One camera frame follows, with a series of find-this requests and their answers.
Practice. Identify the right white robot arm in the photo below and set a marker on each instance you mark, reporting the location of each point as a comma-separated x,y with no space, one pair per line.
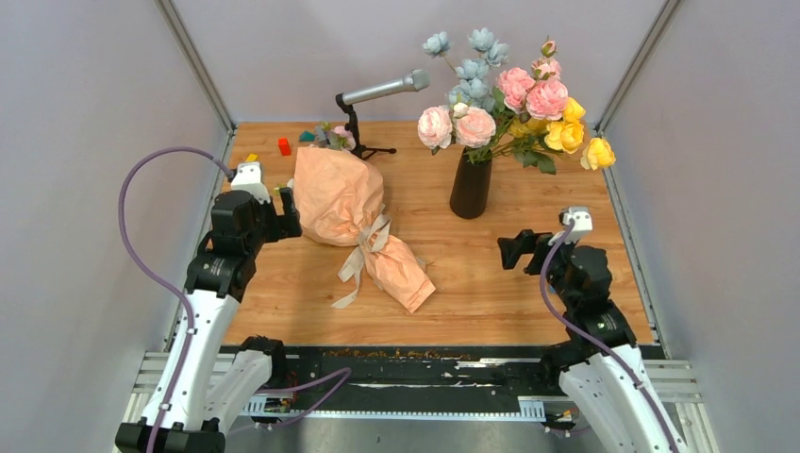
600,367

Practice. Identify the black vase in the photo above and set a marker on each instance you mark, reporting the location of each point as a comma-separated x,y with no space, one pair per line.
471,188

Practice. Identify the beige ribbon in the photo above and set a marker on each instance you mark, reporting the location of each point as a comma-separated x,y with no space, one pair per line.
370,240

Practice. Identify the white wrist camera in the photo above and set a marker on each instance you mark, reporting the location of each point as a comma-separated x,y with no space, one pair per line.
249,178
577,223

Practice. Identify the black microphone tripod stand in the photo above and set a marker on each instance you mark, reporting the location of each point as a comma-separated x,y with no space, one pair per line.
360,150

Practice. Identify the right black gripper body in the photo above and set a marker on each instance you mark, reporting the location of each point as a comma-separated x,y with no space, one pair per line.
554,278

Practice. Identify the red block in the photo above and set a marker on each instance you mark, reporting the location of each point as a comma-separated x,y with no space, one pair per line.
284,146

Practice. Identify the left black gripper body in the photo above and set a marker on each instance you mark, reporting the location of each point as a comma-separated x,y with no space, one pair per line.
270,225

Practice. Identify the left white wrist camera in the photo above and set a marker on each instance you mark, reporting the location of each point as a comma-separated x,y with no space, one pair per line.
249,178

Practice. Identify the silver microphone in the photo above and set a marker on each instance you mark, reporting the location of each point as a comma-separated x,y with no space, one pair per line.
415,81

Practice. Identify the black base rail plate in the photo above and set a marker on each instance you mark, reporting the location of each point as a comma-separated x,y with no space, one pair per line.
416,379

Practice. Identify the teal block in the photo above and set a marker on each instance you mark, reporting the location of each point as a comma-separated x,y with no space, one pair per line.
308,137

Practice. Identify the flowers in vase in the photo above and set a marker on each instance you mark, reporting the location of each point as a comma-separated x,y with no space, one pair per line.
497,110

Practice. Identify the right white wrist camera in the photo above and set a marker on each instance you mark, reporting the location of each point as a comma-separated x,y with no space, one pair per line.
577,223

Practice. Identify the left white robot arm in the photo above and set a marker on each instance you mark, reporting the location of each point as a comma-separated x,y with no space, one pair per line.
187,412

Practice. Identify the peach paper bouquet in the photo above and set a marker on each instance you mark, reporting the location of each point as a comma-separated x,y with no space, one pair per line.
338,195

